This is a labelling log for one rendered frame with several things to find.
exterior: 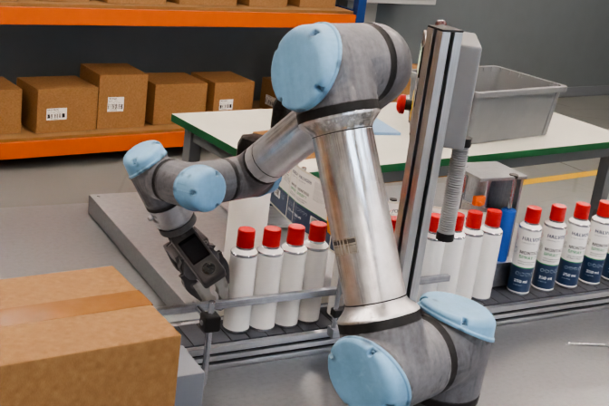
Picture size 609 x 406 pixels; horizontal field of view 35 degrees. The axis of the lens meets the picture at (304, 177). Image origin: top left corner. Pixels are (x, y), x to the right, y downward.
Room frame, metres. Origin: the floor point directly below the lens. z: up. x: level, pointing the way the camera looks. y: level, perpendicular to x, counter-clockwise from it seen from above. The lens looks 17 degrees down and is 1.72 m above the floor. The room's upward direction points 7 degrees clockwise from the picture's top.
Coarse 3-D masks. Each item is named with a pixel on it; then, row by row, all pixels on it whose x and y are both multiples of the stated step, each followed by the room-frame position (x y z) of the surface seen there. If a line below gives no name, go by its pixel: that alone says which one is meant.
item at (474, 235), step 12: (468, 216) 1.94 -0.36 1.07; (480, 216) 1.94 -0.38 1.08; (468, 228) 1.94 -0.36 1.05; (480, 228) 1.95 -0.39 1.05; (468, 240) 1.93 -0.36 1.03; (480, 240) 1.93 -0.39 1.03; (468, 252) 1.92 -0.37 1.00; (468, 264) 1.92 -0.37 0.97; (468, 276) 1.92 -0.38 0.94; (456, 288) 1.93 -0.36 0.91; (468, 288) 1.93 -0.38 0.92
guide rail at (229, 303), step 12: (420, 276) 1.85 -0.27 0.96; (432, 276) 1.85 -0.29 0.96; (444, 276) 1.87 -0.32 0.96; (324, 288) 1.72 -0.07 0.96; (216, 300) 1.61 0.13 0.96; (228, 300) 1.61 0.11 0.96; (240, 300) 1.62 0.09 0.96; (252, 300) 1.63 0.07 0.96; (264, 300) 1.65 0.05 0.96; (276, 300) 1.66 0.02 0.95; (288, 300) 1.68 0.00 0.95; (168, 312) 1.55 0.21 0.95; (180, 312) 1.56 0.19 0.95; (192, 312) 1.57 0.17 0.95
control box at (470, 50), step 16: (464, 32) 1.84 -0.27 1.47; (464, 48) 1.68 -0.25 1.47; (480, 48) 1.68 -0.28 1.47; (464, 64) 1.68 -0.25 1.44; (464, 80) 1.68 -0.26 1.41; (416, 96) 1.69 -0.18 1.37; (464, 96) 1.68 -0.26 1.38; (464, 112) 1.68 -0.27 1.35; (448, 128) 1.68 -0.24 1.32; (464, 128) 1.68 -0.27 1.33; (448, 144) 1.68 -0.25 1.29; (464, 144) 1.68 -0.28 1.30
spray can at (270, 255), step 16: (272, 240) 1.67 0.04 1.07; (272, 256) 1.67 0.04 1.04; (256, 272) 1.67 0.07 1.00; (272, 272) 1.67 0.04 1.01; (256, 288) 1.67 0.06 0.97; (272, 288) 1.67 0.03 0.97; (256, 304) 1.67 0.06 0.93; (272, 304) 1.67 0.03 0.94; (256, 320) 1.67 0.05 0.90; (272, 320) 1.68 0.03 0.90
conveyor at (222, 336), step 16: (496, 288) 2.03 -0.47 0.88; (560, 288) 2.08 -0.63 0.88; (576, 288) 2.10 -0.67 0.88; (592, 288) 2.11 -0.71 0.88; (608, 288) 2.13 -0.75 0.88; (320, 320) 1.75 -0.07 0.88; (192, 336) 1.61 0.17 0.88; (224, 336) 1.63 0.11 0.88; (240, 336) 1.64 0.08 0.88; (256, 336) 1.64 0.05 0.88
